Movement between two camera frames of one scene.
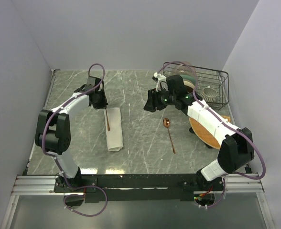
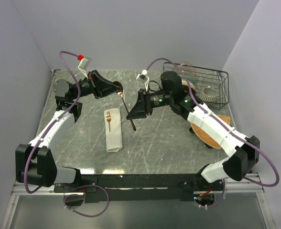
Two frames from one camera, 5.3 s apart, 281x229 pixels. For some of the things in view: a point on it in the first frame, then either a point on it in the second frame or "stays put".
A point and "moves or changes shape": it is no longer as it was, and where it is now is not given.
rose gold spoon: x=167 y=122 → x=119 y=83
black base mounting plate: x=139 y=187 stays put
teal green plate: x=188 y=78 stays put
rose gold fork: x=108 y=126 moves or changes shape
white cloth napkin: x=114 y=136 stays put
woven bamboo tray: x=204 y=135 stays put
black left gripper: x=103 y=104 → x=100 y=86
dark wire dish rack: x=210 y=85 stays put
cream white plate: x=188 y=84 stays put
